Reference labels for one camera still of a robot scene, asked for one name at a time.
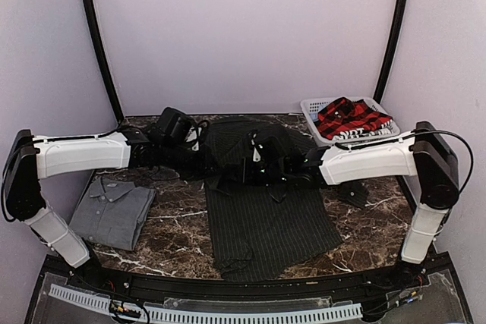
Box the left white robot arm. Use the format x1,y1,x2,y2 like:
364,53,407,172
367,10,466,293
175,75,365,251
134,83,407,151
1,127,207,291

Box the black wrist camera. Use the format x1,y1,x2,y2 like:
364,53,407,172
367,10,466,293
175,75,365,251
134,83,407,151
250,130,294,163
156,107,195,145

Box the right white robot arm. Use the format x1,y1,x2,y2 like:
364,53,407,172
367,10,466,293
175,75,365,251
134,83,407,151
224,121,467,289

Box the black white patterned garment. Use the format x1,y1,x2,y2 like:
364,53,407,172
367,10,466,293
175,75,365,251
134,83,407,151
331,120,400,141

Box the folded grey shirt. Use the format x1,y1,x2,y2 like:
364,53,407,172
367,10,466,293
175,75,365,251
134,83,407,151
69,177,156,251

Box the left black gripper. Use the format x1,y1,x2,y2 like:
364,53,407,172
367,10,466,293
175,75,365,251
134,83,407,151
160,140,224,181

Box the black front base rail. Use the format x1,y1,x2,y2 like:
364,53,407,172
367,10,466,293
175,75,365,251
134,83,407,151
36,253,452,303

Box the left black frame post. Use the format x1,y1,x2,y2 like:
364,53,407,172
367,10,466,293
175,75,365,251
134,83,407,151
82,0,125,122

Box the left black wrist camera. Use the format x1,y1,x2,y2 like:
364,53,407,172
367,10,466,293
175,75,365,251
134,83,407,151
156,107,195,145

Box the white plastic laundry basket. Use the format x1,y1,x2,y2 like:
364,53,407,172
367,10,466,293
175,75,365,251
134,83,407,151
301,96,400,146

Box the red black plaid shirt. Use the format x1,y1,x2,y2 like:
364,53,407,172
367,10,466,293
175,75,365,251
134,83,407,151
314,97,393,140

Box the black pinstriped long sleeve shirt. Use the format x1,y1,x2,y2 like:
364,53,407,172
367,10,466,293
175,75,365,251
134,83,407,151
202,118,342,282

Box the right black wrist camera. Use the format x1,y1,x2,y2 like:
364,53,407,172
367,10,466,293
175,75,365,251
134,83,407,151
250,130,294,163

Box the white slotted cable duct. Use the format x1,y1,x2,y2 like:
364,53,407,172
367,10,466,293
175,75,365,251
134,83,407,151
48,283,364,324

